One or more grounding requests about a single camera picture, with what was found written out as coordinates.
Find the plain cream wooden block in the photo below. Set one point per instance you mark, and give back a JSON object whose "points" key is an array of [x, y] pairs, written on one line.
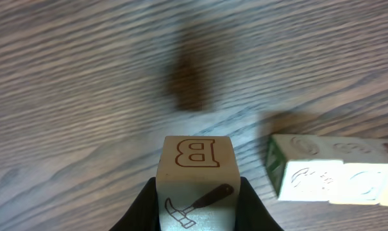
{"points": [[363, 175]]}

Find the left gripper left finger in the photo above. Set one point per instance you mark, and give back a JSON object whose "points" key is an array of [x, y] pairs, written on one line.
{"points": [[143, 214]]}

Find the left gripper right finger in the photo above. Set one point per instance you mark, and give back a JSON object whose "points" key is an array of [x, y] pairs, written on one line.
{"points": [[251, 214]]}

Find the hammer picture wooden block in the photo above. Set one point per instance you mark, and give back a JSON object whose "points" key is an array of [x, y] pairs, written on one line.
{"points": [[197, 184]]}

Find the red edged picture block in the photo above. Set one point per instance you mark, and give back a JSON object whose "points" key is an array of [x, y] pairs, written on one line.
{"points": [[302, 167]]}

